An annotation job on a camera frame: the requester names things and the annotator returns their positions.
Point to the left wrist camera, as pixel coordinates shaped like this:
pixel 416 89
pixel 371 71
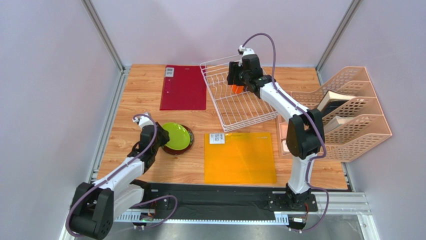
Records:
pixel 143 120

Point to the black cover book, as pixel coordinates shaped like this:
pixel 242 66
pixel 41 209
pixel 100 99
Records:
pixel 332 100

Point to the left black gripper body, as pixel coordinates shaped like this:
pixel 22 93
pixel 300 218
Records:
pixel 162 138

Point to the tan book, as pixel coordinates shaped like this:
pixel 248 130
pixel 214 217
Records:
pixel 336 122

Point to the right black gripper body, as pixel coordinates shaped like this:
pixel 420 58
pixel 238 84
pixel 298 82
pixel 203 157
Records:
pixel 233 76

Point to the red mat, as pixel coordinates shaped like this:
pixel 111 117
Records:
pixel 185 91

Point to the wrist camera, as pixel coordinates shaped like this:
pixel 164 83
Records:
pixel 244 51
pixel 143 120

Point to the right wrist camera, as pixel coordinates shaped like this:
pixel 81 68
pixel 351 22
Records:
pixel 244 51

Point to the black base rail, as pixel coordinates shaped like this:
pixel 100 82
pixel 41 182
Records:
pixel 197 202

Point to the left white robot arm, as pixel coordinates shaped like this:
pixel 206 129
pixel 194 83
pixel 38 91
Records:
pixel 96 205

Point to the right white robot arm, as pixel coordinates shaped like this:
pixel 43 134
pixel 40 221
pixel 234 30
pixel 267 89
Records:
pixel 305 132

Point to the white barcode label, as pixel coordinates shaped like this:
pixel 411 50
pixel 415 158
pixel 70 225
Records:
pixel 216 138

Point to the orange plastic plate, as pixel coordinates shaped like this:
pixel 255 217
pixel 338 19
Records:
pixel 237 89

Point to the orange mat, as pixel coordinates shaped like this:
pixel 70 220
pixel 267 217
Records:
pixel 244 159

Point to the white wire dish rack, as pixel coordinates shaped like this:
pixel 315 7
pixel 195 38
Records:
pixel 235 110

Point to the green plastic plate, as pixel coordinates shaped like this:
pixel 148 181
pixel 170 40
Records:
pixel 179 136

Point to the white label on red mat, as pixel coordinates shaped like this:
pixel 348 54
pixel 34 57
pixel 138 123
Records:
pixel 169 72

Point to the small beige tray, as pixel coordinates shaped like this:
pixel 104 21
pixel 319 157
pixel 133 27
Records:
pixel 282 129

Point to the red floral plate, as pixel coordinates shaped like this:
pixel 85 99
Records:
pixel 171 152

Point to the beige plastic file organizer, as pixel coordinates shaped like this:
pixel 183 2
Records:
pixel 367 126

